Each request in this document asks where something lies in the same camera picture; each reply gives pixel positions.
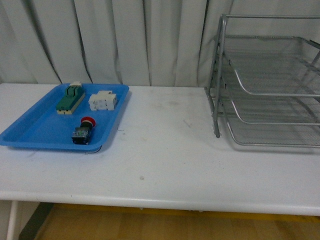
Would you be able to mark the red emergency stop button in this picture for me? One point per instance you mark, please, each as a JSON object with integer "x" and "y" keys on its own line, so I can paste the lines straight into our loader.
{"x": 82, "y": 134}

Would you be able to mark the white curtain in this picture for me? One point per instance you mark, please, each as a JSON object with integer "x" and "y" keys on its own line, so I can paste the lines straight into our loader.
{"x": 132, "y": 42}

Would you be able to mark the white table leg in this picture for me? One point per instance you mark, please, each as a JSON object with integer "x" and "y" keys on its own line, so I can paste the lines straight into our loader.
{"x": 13, "y": 229}

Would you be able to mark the green terminal block module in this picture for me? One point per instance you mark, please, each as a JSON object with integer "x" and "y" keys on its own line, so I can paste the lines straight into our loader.
{"x": 73, "y": 96}

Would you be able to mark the blue plastic tray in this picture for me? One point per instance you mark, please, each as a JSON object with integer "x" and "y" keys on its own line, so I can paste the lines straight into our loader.
{"x": 41, "y": 127}

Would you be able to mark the white plastic connector block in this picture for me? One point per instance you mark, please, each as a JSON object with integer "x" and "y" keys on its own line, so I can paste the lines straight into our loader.
{"x": 103, "y": 100}

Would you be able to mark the silver mesh three-tier rack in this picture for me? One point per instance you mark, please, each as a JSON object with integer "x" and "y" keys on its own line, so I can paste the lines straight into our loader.
{"x": 265, "y": 81}

